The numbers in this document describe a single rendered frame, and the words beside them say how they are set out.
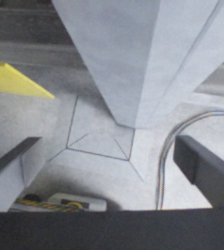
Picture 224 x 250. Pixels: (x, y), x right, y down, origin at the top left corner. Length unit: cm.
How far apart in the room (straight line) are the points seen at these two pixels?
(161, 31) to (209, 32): 5
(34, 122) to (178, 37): 97
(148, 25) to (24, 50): 56
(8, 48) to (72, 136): 50
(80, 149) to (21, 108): 44
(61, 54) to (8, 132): 68
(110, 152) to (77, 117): 26
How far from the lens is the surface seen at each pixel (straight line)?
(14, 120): 115
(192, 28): 19
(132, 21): 18
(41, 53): 65
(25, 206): 73
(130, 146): 90
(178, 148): 16
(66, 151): 97
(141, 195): 95
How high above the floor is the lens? 92
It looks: 80 degrees down
